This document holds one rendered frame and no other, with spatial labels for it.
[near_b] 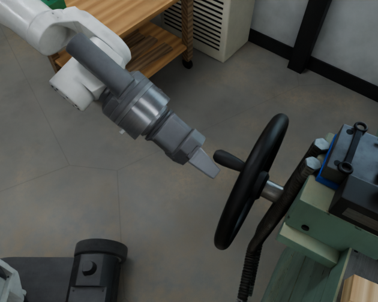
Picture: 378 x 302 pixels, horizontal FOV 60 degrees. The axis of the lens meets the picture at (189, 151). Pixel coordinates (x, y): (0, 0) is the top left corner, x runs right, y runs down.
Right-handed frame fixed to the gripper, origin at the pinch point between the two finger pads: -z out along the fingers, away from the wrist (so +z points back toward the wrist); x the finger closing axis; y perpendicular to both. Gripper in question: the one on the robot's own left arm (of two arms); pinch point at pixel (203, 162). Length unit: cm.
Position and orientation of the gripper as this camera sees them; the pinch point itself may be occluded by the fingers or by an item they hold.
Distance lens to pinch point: 54.6
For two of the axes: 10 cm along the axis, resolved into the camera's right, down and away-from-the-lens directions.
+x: 2.0, 0.3, -9.8
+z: -7.5, -6.4, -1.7
